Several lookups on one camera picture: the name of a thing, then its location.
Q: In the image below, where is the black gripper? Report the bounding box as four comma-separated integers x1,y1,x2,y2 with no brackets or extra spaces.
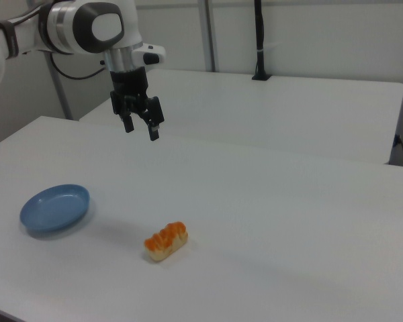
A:
109,66,165,142

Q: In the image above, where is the orange glazed bread loaf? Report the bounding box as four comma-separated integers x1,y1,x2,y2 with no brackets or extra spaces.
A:
143,221,189,262

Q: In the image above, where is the blue plate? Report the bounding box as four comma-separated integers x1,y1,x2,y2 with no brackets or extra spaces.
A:
19,183,91,233

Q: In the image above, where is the black pole stand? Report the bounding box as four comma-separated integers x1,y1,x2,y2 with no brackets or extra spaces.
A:
251,0,273,82

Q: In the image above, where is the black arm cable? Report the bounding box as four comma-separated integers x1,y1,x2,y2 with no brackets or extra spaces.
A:
49,52,107,81

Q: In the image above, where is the grey metal partition post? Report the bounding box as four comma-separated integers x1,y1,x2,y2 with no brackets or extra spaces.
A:
44,50,74,121
204,0,220,72

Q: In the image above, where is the black strap on arm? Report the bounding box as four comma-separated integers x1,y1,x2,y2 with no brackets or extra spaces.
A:
0,19,21,60

